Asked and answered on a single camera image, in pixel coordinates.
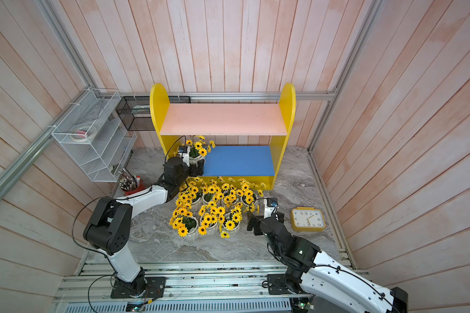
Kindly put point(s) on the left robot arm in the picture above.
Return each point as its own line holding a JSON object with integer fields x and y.
{"x": 109, "y": 227}

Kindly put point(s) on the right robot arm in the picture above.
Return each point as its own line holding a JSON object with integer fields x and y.
{"x": 310, "y": 270}

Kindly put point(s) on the white wire mesh rack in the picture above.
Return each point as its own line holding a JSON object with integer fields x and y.
{"x": 103, "y": 158}

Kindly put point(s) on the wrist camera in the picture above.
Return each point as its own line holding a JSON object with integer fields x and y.
{"x": 271, "y": 206}
{"x": 184, "y": 154}

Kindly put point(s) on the tape roll in rack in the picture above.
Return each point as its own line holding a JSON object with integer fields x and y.
{"x": 84, "y": 133}

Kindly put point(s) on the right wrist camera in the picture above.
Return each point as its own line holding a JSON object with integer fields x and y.
{"x": 271, "y": 206}

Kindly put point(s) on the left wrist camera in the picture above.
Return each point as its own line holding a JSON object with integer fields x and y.
{"x": 184, "y": 154}

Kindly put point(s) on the red pen holder cup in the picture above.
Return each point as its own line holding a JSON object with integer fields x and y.
{"x": 129, "y": 183}

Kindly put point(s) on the black mesh basket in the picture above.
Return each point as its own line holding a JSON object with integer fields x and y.
{"x": 135, "y": 114}

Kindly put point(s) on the yellow two-tier shelf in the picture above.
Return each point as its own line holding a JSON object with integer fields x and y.
{"x": 257, "y": 164}

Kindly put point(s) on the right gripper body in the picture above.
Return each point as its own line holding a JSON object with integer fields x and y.
{"x": 263, "y": 223}

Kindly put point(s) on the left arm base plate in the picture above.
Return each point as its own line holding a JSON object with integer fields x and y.
{"x": 149, "y": 287}

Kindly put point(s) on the yellow alarm clock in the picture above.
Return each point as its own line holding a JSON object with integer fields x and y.
{"x": 307, "y": 219}

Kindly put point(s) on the sunflower pot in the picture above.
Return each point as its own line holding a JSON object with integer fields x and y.
{"x": 229, "y": 191}
{"x": 184, "y": 223}
{"x": 231, "y": 223}
{"x": 199, "y": 148}
{"x": 211, "y": 219}
{"x": 190, "y": 193}
{"x": 250, "y": 193}
{"x": 210, "y": 187}

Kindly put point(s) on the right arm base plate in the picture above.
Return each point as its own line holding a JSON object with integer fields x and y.
{"x": 282, "y": 284}

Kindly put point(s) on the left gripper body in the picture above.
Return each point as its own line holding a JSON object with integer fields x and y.
{"x": 192, "y": 172}

